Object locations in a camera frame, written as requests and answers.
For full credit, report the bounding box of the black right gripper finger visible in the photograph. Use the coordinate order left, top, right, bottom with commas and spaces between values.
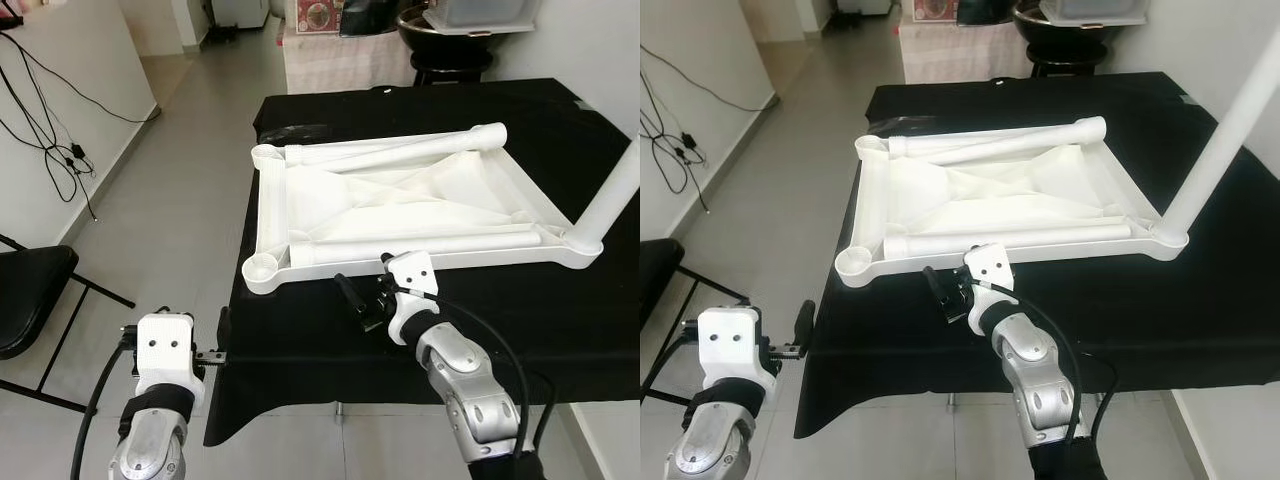
333, 272, 366, 319
920, 265, 953, 313

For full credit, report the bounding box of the white plastic table leg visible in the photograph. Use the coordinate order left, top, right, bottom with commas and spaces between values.
935, 135, 1086, 166
330, 140, 481, 176
570, 138, 640, 263
280, 122, 509, 173
880, 222, 1151, 263
880, 115, 1109, 161
1150, 20, 1280, 251
288, 222, 549, 269

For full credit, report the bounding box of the white plastic children table top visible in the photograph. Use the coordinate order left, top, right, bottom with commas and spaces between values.
242, 122, 606, 296
833, 115, 1191, 289

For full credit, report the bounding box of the black tablecloth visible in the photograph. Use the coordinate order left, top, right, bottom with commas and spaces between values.
203, 78, 640, 448
795, 72, 1280, 439

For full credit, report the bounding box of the black folding chair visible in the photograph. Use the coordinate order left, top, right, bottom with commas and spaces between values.
0, 232, 136, 416
640, 238, 753, 346

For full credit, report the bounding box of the pink patterned cloth bench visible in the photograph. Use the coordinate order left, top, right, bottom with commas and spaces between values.
898, 18, 1036, 86
283, 25, 416, 96

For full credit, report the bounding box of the black bag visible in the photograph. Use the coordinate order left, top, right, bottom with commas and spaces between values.
340, 0, 401, 36
955, 0, 1016, 26

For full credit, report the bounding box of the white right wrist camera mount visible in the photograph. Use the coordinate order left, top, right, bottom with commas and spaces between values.
380, 250, 441, 346
963, 243, 1021, 336

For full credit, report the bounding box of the black wall power cable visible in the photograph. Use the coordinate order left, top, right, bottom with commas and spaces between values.
640, 40, 776, 216
0, 0, 161, 221

